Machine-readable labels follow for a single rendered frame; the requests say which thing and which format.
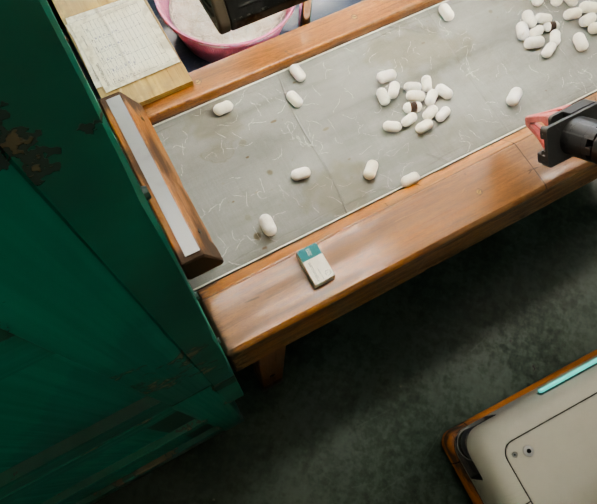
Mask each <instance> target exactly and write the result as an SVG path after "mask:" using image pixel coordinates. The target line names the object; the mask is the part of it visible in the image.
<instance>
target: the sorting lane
mask: <svg viewBox="0 0 597 504"><path fill-rule="evenodd" d="M583 1H592V2H597V0H578V3H577V5H575V6H574V7H570V6H568V5H567V3H566V2H565V1H564V0H563V1H562V3H561V4H560V5H559V6H553V5H552V4H551V0H544V1H543V3H542V5H540V6H534V5H533V4H532V2H531V0H445V1H443V2H441V3H438V4H436V5H434V6H431V7H429V8H426V9H424V10H422V11H419V12H417V13H415V14H412V15H410V16H408V17H405V18H403V19H401V20H398V21H396V22H394V23H391V24H389V25H387V26H384V27H382V28H380V29H377V30H375V31H373V32H370V33H368V34H366V35H363V36H361V37H359V38H356V39H354V40H351V41H349V42H347V43H344V44H342V45H340V46H337V47H335V48H333V49H330V50H328V51H326V52H323V53H321V54H319V55H316V56H314V57H312V58H309V59H307V60H305V61H302V62H300V63H298V65H299V66H300V67H301V69H302V70H303V71H304V72H305V74H306V77H305V79H304V81H302V82H298V81H296V79H295V78H294V77H293V75H292V74H291V73H290V70H289V69H290V67H288V68H286V69H284V70H281V71H279V72H276V73H274V74H272V75H269V76H267V77H265V78H262V79H260V80H258V81H255V82H253V83H251V84H248V85H246V86H244V87H241V88H239V89H237V90H234V91H232V92H230V93H227V94H225V95H223V96H220V97H218V98H216V99H213V100H211V101H209V102H206V103H204V104H202V105H199V106H197V107H194V108H192V109H190V110H187V111H185V112H183V113H180V114H178V115H176V116H173V117H171V118H169V119H166V120H164V121H162V122H159V123H157V124H155V125H152V126H153V127H154V129H155V131H156V133H157V135H158V137H159V139H160V141H161V143H162V145H163V147H164V148H165V150H166V152H167V154H168V156H169V158H170V160H171V162H172V164H173V166H174V168H175V170H176V172H177V174H178V176H179V178H180V180H181V182H182V185H183V187H184V189H185V190H186V192H187V194H188V196H189V197H190V199H191V201H192V203H193V205H194V207H195V209H196V211H197V213H198V214H199V216H200V218H201V220H202V222H203V224H204V225H205V227H206V229H207V231H208V233H209V234H210V237H211V239H212V241H213V243H214V245H215V246H216V247H217V249H218V251H219V253H220V254H221V256H222V258H223V261H224V262H223V264H221V265H220V266H218V267H215V268H213V269H211V270H209V271H207V272H205V273H203V274H201V275H199V276H197V277H195V278H193V279H187V280H188V282H189V284H190V286H191V288H192V290H193V291H198V290H199V289H201V288H203V287H205V286H207V285H209V284H211V283H213V282H215V281H217V280H220V279H222V278H224V277H226V276H228V275H230V274H232V273H234V272H236V271H238V270H240V269H242V268H244V267H246V266H248V265H250V264H252V263H254V262H256V261H258V260H260V259H262V258H264V257H266V256H268V255H270V254H272V253H274V252H276V251H278V250H280V249H282V248H284V247H286V246H288V245H290V244H292V243H294V242H296V241H298V240H300V239H302V238H304V237H306V236H308V235H310V234H312V233H314V232H316V231H318V230H320V229H322V228H324V227H326V226H328V225H330V224H332V223H334V222H336V221H338V220H340V219H342V218H344V217H346V216H348V215H350V214H352V213H354V212H356V211H358V210H360V209H362V208H364V207H366V206H368V205H370V204H372V203H374V202H376V201H378V200H380V199H382V198H384V197H386V196H388V195H390V194H392V193H394V192H396V191H398V190H400V189H402V188H404V186H403V185H402V184H401V179H402V177H403V176H405V175H408V174H410V173H411V172H417V173H418V174H419V176H420V179H419V180H421V179H423V178H425V177H427V176H429V175H431V174H433V173H435V172H437V171H439V170H441V169H443V168H445V167H447V166H449V165H451V164H453V163H455V162H457V161H459V160H461V159H463V158H465V157H467V156H469V155H471V154H473V153H475V152H477V151H479V150H481V149H483V148H485V147H487V146H489V145H491V144H493V143H495V142H497V141H499V140H501V139H503V138H505V137H507V136H509V135H511V134H513V133H515V132H517V131H519V130H521V129H523V128H525V127H527V126H526V125H525V117H527V116H529V115H533V114H537V113H540V112H544V111H547V110H551V109H554V108H557V107H561V106H564V105H567V104H570V105H571V104H573V103H575V102H577V101H579V100H581V99H583V98H585V97H587V96H589V95H591V94H593V93H595V92H597V33H596V34H590V33H589V32H588V26H587V27H581V26H580V25H579V19H580V18H581V17H582V16H584V15H586V14H588V13H582V15H581V16H580V17H579V18H577V19H572V20H565V19H564V18H563V14H564V12H565V11H566V10H568V9H572V8H576V7H578V8H579V5H580V4H581V3H582V2H583ZM443 3H447V4H448V5H449V6H450V8H451V9H452V10H453V12H454V18H453V19H452V20H451V21H445V20H444V19H443V17H442V16H441V14H440V13H439V6H440V5H441V4H443ZM525 10H531V11H532V12H533V14H534V16H536V14H538V13H547V14H551V15H552V21H557V22H559V24H560V27H559V29H558V30H559V31H560V38H561V41H560V43H559V45H557V48H556V50H555V51H554V52H553V54H552V55H551V56H550V57H548V58H544V57H543V56H542V55H541V52H542V50H543V49H544V47H545V46H546V45H547V43H549V42H550V33H551V32H545V31H544V32H543V34H541V35H540V36H543V37H544V39H545V43H544V45H543V46H542V47H540V48H534V49H526V48H525V47H524V41H525V40H524V41H521V40H519V39H518V37H517V33H516V25H517V24H518V23H519V22H521V21H523V19H522V13H523V12H524V11H525ZM595 14H596V15H597V12H596V13H595ZM595 22H597V19H596V21H595ZM578 32H581V33H583V34H584V35H585V37H586V39H587V41H588V43H589V46H588V48H587V49H586V50H585V51H583V52H580V51H578V50H577V49H576V47H575V44H574V43H573V40H572V39H573V36H574V35H575V34H576V33H578ZM388 69H393V70H395V71H396V73H397V76H396V78H395V80H393V81H397V82H398V83H399V84H400V89H399V93H398V96H397V97H396V98H395V99H391V98H390V103H389V104H388V105H386V106H383V105H381V104H380V102H379V100H378V98H377V95H376V92H377V90H378V89H379V88H385V89H386V91H387V93H388V89H389V85H390V83H391V82H393V81H390V82H386V83H379V82H378V81H377V79H376V76H377V74H378V73H379V72H381V71H385V70H388ZM424 75H429V76H430V77H431V82H432V89H435V88H436V86H437V85H438V84H444V85H446V86H447V87H448V88H450V89H451V90H452V91H453V96H452V97H451V98H450V99H444V98H443V97H441V96H440V95H439V94H438V97H437V99H436V102H435V104H434V105H436V106H437V108H438V112H439V111H440V109H441V108H442V107H444V106H447V107H449V108H450V110H451V112H450V114H449V115H448V116H447V117H446V119H445V120H444V121H442V122H438V121H437V120H436V118H435V116H436V115H435V116H434V117H433V118H432V119H431V120H432V121H433V127H432V128H431V129H430V130H428V131H426V132H424V133H422V134H419V133H417V132H416V130H415V127H416V125H417V124H418V123H420V122H422V121H423V120H424V119H423V117H422V114H423V112H424V111H425V110H426V109H427V108H428V107H429V106H427V105H426V104H425V99H424V100H423V101H421V102H420V103H421V104H422V109H421V110H420V111H419V112H417V113H416V115H417V120H416V121H415V122H414V123H412V124H411V125H410V126H409V127H404V126H402V128H401V130H400V131H399V132H387V131H385V130H384V129H383V124H384V122H386V121H397V122H400V123H401V120H402V119H403V118H404V117H405V116H407V115H408V114H409V113H405V112H404V111H403V106H404V104H405V103H407V102H412V101H408V100H407V99H406V94H407V92H406V91H405V90H404V84H405V83H407V82H419V83H420V84H421V79H422V77H423V76H424ZM421 86H422V84H421ZM514 87H519V88H521V89H522V92H523V93H522V96H521V98H520V100H519V102H518V104H517V105H515V106H509V105H508V104H507V103H506V98H507V96H508V95H509V93H510V91H511V89H512V88H514ZM289 91H295V92H296V93H297V94H298V95H299V96H300V97H301V98H302V100H303V104H302V105H301V106H300V107H298V108H296V107H294V106H293V105H292V104H291V103H290V102H289V101H288V100H287V98H286V95H287V93H288V92H289ZM226 100H228V101H230V102H232V104H233V109H232V111H230V112H228V113H225V114H223V115H221V116H218V115H216V114H215V113H214V111H213V108H214V106H215V105H216V104H218V103H221V102H223V101H226ZM438 112H437V113H438ZM437 113H436V114H437ZM369 160H376V161H377V162H378V169H377V172H376V175H375V177H374V178H373V179H371V180H368V179H366V178H365V177H364V175H363V173H364V170H365V167H366V164H367V162H368V161H369ZM302 167H308V168H309V169H310V171H311V174H310V176H309V177H308V178H305V179H302V180H299V181H295V180H293V179H292V178H291V172H292V171H293V170H295V169H298V168H302ZM263 214H268V215H270V216H271V217H272V219H273V221H274V223H275V225H276V228H277V231H276V233H275V234H274V235H273V236H267V235H265V234H264V232H263V230H262V228H261V226H260V223H259V218H260V216H261V215H263Z"/></svg>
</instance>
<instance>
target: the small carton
mask: <svg viewBox="0 0 597 504"><path fill-rule="evenodd" d="M296 258H297V260H298V261H299V263H300V265H301V267H302V268H303V270H304V272H305V273H306V275H307V277H308V279H309V280H310V282H311V284H312V286H313V287H314V289H316V288H317V287H319V286H321V285H323V284H325V283H327V282H329V281H331V280H333V279H334V278H335V273H334V272H333V270H332V268H331V266H330V265H329V263H328V261H327V260H326V258H325V256H324V255H323V253H322V251H321V250H320V248H319V246H318V244H317V243H316V242H315V243H313V244H311V245H309V246H307V247H305V248H303V249H301V250H299V251H297V252H296Z"/></svg>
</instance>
